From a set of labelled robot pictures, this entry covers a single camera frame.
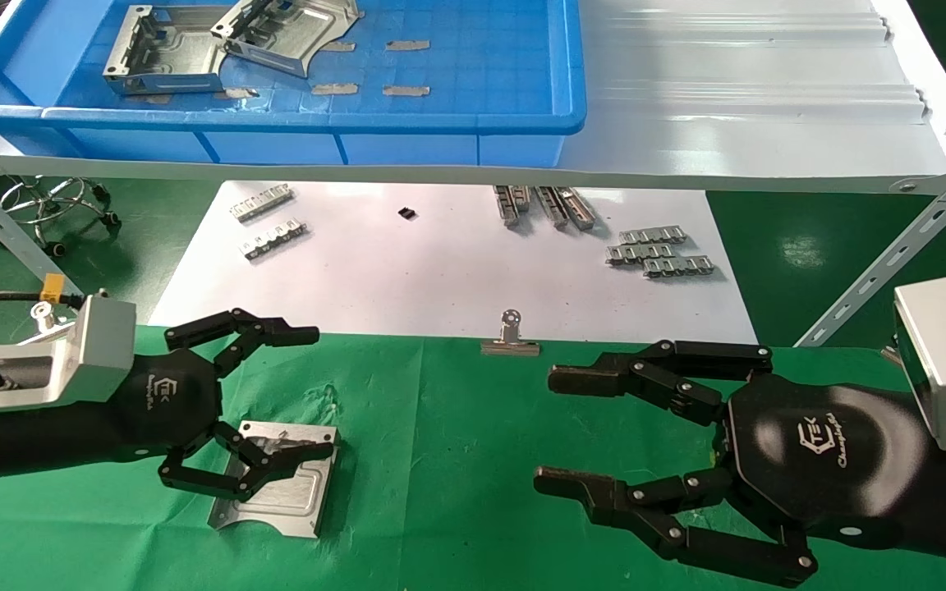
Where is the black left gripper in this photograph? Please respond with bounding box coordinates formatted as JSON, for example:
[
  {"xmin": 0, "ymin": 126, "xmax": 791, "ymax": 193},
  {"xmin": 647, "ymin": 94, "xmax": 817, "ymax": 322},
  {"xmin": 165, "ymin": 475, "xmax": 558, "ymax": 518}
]
[{"xmin": 112, "ymin": 309, "xmax": 335, "ymax": 504}]

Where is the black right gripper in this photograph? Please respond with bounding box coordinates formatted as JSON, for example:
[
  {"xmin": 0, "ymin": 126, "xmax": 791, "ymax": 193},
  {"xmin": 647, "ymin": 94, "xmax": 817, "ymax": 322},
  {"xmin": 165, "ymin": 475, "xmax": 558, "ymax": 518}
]
[{"xmin": 534, "ymin": 339, "xmax": 930, "ymax": 589}]

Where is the silver metal housing part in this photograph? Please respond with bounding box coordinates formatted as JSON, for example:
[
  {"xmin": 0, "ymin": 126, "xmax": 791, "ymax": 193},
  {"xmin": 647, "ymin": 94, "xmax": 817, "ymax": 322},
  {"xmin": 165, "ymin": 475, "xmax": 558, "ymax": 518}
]
[
  {"xmin": 103, "ymin": 5, "xmax": 232, "ymax": 96},
  {"xmin": 208, "ymin": 419, "xmax": 342, "ymax": 540},
  {"xmin": 210, "ymin": 0, "xmax": 362, "ymax": 80}
]

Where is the silver binder clip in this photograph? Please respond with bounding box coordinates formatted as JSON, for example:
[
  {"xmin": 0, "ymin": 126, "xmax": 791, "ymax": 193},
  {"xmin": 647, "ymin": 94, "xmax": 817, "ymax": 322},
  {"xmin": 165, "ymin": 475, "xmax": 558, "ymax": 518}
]
[
  {"xmin": 28, "ymin": 300, "xmax": 80, "ymax": 341},
  {"xmin": 481, "ymin": 309, "xmax": 542, "ymax": 358}
]

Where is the green table cloth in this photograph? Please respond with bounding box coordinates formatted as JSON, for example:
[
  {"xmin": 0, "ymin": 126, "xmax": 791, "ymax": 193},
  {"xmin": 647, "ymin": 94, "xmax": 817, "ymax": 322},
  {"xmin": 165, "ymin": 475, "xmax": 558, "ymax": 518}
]
[{"xmin": 0, "ymin": 318, "xmax": 946, "ymax": 591}]

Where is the small silver metal strip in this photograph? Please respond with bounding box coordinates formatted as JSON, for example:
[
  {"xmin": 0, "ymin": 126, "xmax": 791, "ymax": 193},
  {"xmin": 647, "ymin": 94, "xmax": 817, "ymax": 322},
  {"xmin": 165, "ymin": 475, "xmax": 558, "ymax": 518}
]
[
  {"xmin": 241, "ymin": 218, "xmax": 309, "ymax": 262},
  {"xmin": 230, "ymin": 184, "xmax": 294, "ymax": 223}
]

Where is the silver clip strip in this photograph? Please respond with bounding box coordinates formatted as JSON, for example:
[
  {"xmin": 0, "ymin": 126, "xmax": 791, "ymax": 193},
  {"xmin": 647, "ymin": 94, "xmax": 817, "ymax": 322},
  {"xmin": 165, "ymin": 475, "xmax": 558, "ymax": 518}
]
[
  {"xmin": 605, "ymin": 243, "xmax": 676, "ymax": 268},
  {"xmin": 642, "ymin": 255, "xmax": 716, "ymax": 279},
  {"xmin": 618, "ymin": 227, "xmax": 688, "ymax": 246}
]

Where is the white paper sheet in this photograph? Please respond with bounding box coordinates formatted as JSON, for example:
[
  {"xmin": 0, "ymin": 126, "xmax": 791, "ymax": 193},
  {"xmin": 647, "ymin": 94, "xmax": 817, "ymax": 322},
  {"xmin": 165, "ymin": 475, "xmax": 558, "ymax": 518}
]
[{"xmin": 149, "ymin": 181, "xmax": 760, "ymax": 346}]

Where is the chrome stool base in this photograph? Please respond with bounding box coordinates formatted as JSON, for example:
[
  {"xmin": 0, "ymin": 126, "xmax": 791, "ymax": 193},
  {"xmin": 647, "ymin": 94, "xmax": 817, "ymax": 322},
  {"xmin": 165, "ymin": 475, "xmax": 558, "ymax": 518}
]
[{"xmin": 0, "ymin": 176, "xmax": 122, "ymax": 258}]

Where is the white perforated shelf strut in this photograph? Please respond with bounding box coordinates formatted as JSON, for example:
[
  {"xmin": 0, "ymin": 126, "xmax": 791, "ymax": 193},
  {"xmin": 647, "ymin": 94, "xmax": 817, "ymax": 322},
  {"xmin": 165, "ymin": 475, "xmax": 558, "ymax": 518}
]
[
  {"xmin": 796, "ymin": 142, "xmax": 946, "ymax": 347},
  {"xmin": 0, "ymin": 160, "xmax": 102, "ymax": 323}
]

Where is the white metal shelf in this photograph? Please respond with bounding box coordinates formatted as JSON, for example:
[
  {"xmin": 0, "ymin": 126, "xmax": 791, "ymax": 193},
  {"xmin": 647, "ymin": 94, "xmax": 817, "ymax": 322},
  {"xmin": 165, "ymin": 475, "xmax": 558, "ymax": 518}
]
[{"xmin": 0, "ymin": 0, "xmax": 946, "ymax": 196}]

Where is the blue plastic bin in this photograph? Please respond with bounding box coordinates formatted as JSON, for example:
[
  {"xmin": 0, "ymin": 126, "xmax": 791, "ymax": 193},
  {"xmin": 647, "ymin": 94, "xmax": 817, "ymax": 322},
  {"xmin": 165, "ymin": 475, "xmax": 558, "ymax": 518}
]
[{"xmin": 0, "ymin": 0, "xmax": 588, "ymax": 167}]

